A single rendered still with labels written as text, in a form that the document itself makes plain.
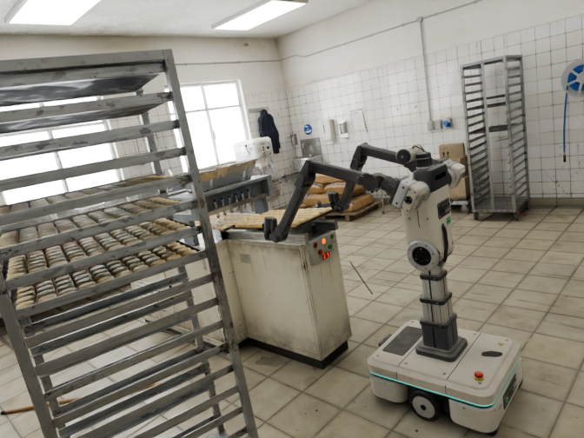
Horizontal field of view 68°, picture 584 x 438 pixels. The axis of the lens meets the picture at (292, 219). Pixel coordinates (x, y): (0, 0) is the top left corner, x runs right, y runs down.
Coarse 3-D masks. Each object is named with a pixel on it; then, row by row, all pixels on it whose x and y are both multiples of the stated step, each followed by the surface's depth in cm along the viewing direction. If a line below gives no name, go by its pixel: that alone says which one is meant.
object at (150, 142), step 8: (144, 120) 175; (152, 136) 178; (152, 144) 178; (152, 168) 181; (160, 168) 181; (160, 192) 182; (192, 304) 194; (192, 320) 194; (192, 328) 197; (200, 344) 198; (208, 392) 204; (216, 408) 205
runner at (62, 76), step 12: (48, 72) 120; (60, 72) 122; (72, 72) 123; (84, 72) 125; (96, 72) 127; (108, 72) 128; (120, 72) 130; (132, 72) 132; (144, 72) 134; (156, 72) 136; (0, 84) 115; (12, 84) 116; (24, 84) 118; (36, 84) 120
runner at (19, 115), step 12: (132, 96) 133; (144, 96) 134; (156, 96) 136; (168, 96) 138; (36, 108) 120; (48, 108) 121; (60, 108) 123; (72, 108) 124; (84, 108) 126; (96, 108) 128; (108, 108) 129; (120, 108) 133; (0, 120) 116; (12, 120) 117; (24, 120) 120
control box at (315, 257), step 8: (328, 232) 265; (312, 240) 254; (320, 240) 256; (328, 240) 262; (312, 248) 251; (320, 248) 256; (328, 248) 262; (336, 248) 268; (312, 256) 251; (320, 256) 256; (328, 256) 262; (312, 264) 253
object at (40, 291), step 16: (128, 256) 163; (144, 256) 157; (160, 256) 158; (176, 256) 149; (80, 272) 152; (96, 272) 148; (112, 272) 150; (128, 272) 141; (32, 288) 144; (48, 288) 140; (64, 288) 136; (80, 288) 134
